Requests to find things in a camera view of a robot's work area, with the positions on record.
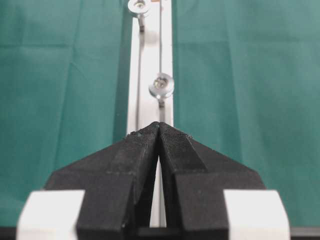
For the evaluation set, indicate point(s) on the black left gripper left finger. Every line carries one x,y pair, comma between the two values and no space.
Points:
118,182

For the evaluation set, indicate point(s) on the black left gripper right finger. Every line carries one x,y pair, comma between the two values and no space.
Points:
194,177

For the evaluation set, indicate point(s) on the left silver shaft pulley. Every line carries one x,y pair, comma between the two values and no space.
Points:
162,88

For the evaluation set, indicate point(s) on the silver shaft pulley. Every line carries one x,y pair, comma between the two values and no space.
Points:
139,9
162,88

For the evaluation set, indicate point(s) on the right silver shaft pulley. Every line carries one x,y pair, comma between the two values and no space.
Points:
139,9

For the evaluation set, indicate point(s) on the aluminium extrusion rail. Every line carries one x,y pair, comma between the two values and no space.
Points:
151,53

